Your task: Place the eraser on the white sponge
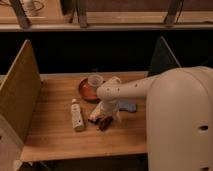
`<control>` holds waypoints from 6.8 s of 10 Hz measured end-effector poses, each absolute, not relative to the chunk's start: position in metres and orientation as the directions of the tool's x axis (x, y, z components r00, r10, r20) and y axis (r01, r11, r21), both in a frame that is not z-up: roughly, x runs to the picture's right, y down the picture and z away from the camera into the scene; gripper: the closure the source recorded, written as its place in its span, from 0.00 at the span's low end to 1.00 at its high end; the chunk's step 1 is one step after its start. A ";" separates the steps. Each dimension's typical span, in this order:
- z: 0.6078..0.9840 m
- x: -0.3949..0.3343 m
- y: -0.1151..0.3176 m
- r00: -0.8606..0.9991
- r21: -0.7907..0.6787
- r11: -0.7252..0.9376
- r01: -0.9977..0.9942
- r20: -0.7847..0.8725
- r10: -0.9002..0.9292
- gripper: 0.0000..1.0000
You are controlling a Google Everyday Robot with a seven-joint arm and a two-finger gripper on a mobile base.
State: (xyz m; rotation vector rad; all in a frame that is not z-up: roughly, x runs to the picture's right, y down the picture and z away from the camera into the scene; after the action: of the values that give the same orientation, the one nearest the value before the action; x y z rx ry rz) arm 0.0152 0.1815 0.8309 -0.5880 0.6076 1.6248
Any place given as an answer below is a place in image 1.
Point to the white squeeze tube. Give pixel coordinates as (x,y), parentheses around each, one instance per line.
(77,118)

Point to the orange brown plate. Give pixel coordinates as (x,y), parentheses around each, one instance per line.
(86,92)

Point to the left wooden side panel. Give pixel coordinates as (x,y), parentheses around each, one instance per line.
(19,90)

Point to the wooden shelf with posts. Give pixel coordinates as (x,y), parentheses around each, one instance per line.
(105,15)

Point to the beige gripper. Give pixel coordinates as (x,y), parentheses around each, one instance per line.
(110,108)

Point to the right dark side panel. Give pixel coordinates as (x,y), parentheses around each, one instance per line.
(163,58)

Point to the blue grey sponge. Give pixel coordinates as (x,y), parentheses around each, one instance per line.
(127,106)

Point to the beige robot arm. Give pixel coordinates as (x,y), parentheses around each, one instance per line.
(179,116)

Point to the dark red oblong object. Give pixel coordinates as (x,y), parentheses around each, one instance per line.
(105,122)

